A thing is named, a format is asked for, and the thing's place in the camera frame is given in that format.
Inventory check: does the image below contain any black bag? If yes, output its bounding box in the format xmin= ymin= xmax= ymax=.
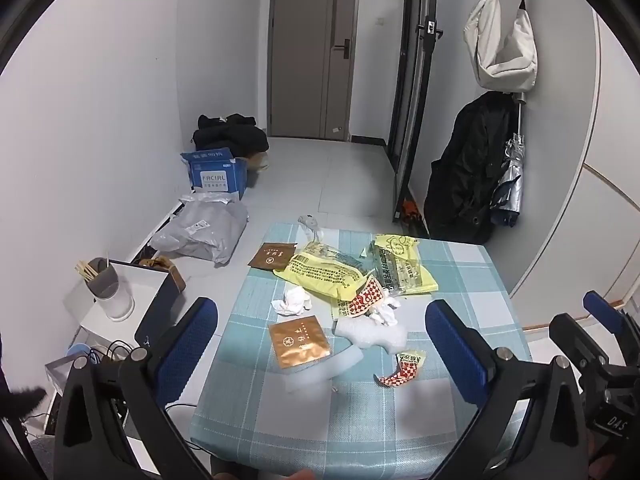
xmin=192 ymin=113 xmax=270 ymax=162

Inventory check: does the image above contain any blue cardboard box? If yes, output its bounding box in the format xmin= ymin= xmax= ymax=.
xmin=180 ymin=148 xmax=250 ymax=200

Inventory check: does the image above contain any white tissue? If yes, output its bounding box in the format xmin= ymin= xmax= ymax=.
xmin=369 ymin=297 xmax=402 ymax=326
xmin=271 ymin=287 xmax=312 ymax=316

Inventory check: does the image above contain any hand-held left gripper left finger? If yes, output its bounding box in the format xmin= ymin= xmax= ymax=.
xmin=52 ymin=297 xmax=219 ymax=480

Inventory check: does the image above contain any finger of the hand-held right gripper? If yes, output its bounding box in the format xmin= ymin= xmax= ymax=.
xmin=549 ymin=313 xmax=608 ymax=376
xmin=582 ymin=290 xmax=640 ymax=361

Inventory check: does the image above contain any silver folding umbrella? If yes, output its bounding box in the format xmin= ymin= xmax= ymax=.
xmin=491 ymin=102 xmax=529 ymax=227

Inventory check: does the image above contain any flat white foam piece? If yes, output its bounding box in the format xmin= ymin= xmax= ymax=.
xmin=284 ymin=347 xmax=364 ymax=397

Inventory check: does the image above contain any white shoulder bag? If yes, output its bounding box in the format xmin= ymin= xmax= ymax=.
xmin=475 ymin=7 xmax=539 ymax=94
xmin=463 ymin=0 xmax=503 ymax=63

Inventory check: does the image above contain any clear and yellow plastic bag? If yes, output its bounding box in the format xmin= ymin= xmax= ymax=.
xmin=369 ymin=233 xmax=440 ymax=297

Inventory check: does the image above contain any white and navy box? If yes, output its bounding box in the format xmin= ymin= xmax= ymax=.
xmin=62 ymin=259 xmax=187 ymax=358

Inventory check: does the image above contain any yellow printed plastic bag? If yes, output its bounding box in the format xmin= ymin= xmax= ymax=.
xmin=273 ymin=240 xmax=375 ymax=319

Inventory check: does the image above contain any small red torn wrapper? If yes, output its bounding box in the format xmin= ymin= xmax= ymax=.
xmin=373 ymin=349 xmax=427 ymax=389

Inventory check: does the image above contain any black jacket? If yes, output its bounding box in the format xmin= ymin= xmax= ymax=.
xmin=423 ymin=92 xmax=519 ymax=244

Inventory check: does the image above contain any grey-brown door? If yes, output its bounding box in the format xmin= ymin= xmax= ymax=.
xmin=267 ymin=0 xmax=362 ymax=141

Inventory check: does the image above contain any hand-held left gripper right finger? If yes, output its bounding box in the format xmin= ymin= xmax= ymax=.
xmin=425 ymin=300 xmax=591 ymax=480

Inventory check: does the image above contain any grey plastic mailer bag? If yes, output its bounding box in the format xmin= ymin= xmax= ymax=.
xmin=149 ymin=194 xmax=250 ymax=267

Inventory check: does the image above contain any red checked snack wrapper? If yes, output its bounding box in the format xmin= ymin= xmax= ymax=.
xmin=344 ymin=275 xmax=397 ymax=319

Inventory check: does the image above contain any golden sachet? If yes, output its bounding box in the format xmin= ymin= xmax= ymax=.
xmin=268 ymin=315 xmax=332 ymax=370

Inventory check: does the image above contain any black framed glass door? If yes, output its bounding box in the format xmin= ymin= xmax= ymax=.
xmin=387 ymin=0 xmax=443 ymax=223

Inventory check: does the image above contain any blue checked tablecloth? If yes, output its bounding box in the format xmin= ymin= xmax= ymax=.
xmin=190 ymin=222 xmax=533 ymax=478

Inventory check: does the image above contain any white cabinet with gold trim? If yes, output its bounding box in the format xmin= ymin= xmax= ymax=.
xmin=507 ymin=10 xmax=640 ymax=313

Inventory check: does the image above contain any grey cup with chopsticks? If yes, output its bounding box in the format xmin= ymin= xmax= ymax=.
xmin=75 ymin=257 xmax=135 ymax=322

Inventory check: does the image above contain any grey box of cables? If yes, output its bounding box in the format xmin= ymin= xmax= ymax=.
xmin=44 ymin=339 xmax=141 ymax=441

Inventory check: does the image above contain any dark brown sachet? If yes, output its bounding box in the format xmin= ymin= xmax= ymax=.
xmin=248 ymin=243 xmax=297 ymax=272

